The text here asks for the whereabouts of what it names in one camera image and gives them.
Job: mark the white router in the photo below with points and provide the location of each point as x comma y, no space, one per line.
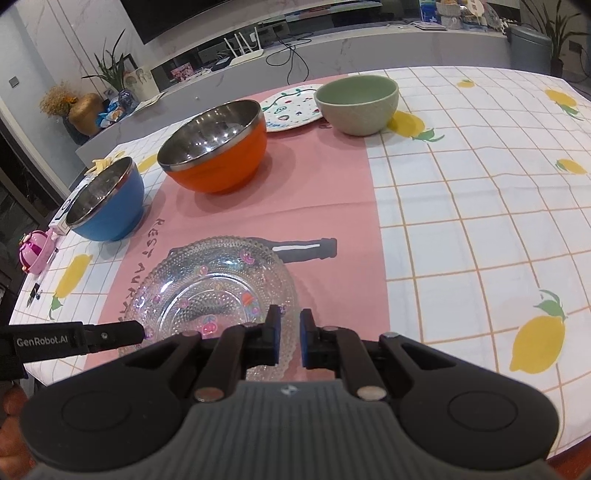
247,54

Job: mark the grey trash can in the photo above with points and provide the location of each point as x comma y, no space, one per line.
528,48

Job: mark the picture board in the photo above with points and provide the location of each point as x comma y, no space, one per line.
428,10

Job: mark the green ceramic bowl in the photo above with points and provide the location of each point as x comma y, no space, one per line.
364,115

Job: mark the white painted plate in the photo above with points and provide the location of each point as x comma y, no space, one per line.
286,108

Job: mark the snack packets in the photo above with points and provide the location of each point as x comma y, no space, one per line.
115,110

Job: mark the lemon print tablecloth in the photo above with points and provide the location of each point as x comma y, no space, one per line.
485,207

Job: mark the white box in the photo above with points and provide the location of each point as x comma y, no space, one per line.
62,214

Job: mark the green potted plant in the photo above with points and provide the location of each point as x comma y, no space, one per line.
111,64

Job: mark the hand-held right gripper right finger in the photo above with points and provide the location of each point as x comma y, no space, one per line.
305,338

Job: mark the woven basket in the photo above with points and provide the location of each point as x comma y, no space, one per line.
450,18

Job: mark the sheet of paper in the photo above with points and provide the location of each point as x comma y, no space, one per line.
150,100

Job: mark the dried flower bunch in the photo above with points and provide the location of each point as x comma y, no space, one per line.
56,99

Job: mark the white printed pot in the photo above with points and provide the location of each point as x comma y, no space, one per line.
138,82

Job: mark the yellow toy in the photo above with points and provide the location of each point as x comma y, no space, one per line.
101,165

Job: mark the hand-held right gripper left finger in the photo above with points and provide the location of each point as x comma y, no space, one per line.
275,333

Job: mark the black pen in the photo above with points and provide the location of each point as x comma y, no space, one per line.
36,290

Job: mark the pink printed placemat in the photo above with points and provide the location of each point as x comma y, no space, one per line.
323,194

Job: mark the person's left hand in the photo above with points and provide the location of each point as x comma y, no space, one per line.
9,408

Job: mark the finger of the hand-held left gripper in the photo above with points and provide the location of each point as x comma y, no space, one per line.
115,336

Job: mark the pink round toy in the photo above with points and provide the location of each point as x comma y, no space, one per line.
37,249

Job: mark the orange steel bowl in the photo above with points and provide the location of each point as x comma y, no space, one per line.
217,170

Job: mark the white round fan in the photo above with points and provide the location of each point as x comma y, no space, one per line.
474,9

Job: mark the tall leafy houseplant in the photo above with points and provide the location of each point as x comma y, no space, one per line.
556,37

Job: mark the black television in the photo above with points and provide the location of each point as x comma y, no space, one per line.
231,16

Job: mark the pink card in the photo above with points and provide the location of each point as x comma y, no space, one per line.
182,72

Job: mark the grey marble bench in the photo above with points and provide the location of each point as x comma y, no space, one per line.
369,46

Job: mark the gold vase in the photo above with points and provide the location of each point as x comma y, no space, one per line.
86,115

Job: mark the blue steel bowl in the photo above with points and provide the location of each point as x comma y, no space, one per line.
115,217

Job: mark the clear beaded glass plate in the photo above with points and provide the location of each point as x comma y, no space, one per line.
198,277

